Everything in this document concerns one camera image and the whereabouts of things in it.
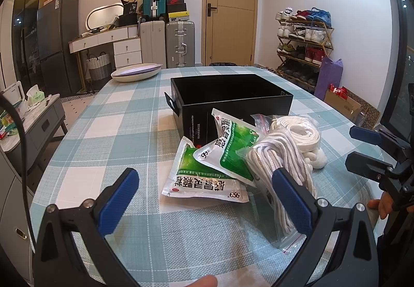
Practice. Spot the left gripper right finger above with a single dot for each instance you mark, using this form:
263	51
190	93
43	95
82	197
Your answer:
354	259

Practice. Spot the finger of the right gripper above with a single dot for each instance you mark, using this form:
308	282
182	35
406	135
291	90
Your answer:
366	135
365	166

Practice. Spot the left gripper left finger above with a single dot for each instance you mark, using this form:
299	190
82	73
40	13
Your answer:
57	261

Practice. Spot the bag of cream webbing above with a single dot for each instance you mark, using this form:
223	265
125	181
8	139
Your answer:
303	129

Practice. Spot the green medicine pouch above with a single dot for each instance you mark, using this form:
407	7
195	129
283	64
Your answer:
189	178
222	154

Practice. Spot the white plush toy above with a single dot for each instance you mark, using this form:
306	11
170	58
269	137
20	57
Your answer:
316	158

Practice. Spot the person's right hand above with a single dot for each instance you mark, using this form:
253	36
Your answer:
384	205

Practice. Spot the person's left hand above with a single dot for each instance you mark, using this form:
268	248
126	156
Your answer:
205	281

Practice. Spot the cardboard box on floor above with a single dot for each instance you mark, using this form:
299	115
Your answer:
347	107

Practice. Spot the purple bag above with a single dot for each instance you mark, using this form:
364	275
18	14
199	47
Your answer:
330	72

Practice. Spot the shoe rack with shoes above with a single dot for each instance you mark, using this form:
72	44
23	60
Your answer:
304	41

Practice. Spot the grey side cabinet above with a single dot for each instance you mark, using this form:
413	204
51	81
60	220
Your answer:
40	124

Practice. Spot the black storage box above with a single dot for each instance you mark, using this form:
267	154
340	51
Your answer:
192	100

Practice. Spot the tissue pack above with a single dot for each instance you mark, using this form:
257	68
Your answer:
34	95

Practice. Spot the wooden door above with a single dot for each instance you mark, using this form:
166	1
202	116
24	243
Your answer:
229	31

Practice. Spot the woven laundry basket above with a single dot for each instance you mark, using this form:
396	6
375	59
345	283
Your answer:
99	69

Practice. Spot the silver suitcase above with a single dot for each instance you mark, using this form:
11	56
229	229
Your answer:
180	44

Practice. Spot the white oval tray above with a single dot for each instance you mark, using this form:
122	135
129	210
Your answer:
137	72

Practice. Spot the stack of shoe boxes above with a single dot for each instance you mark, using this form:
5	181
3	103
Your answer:
177	10

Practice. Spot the beige suitcase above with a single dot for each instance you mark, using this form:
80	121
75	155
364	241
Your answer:
153	42

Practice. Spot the white dresser desk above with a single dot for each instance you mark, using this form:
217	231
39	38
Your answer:
125	42

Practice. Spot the dark refrigerator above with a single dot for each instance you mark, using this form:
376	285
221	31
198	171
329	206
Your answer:
57	25

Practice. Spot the oval mirror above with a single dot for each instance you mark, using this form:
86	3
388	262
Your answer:
103	16

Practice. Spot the black handbag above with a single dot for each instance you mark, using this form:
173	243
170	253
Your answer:
130	14

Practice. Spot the black glass cabinet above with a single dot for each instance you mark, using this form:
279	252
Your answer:
24	40

